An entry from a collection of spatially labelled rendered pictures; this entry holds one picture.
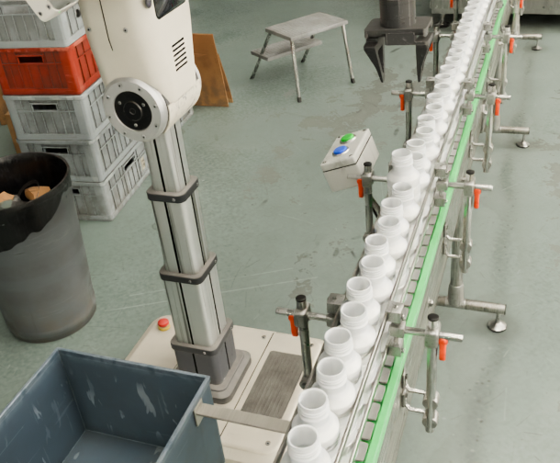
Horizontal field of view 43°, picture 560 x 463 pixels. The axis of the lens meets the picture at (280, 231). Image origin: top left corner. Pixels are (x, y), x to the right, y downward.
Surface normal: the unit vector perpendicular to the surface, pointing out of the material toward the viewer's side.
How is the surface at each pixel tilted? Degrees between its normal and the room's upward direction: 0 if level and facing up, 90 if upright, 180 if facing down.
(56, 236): 94
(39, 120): 90
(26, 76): 90
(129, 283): 0
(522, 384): 0
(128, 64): 101
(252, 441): 0
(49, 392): 90
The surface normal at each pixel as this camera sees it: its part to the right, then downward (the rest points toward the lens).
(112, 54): -0.31, 0.69
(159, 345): -0.09, -0.83
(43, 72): -0.22, 0.55
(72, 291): 0.82, 0.30
